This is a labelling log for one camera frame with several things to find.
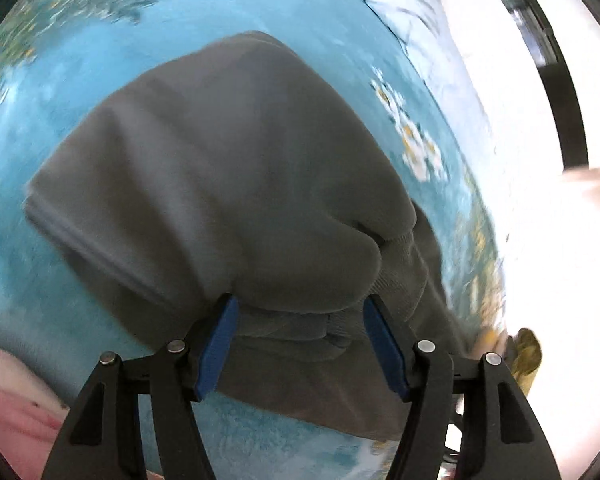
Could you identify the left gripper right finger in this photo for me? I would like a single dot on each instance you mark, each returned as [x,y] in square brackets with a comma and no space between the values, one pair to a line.
[464,412]

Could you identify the teal floral bed blanket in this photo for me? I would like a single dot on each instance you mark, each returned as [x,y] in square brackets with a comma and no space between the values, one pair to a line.
[59,59]

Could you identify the white glossy wardrobe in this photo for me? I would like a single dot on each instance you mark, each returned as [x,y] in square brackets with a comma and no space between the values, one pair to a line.
[535,65]

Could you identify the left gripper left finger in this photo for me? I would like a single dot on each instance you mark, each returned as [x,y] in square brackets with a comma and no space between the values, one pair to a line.
[131,412]

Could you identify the light blue floral duvet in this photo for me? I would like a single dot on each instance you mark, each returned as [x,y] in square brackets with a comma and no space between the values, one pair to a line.
[425,37]

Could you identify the pink pajama clothing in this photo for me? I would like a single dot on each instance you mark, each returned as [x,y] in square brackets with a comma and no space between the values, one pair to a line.
[30,417]

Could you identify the dark grey sweatpants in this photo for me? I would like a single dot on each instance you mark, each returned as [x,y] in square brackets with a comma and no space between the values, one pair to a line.
[239,169]

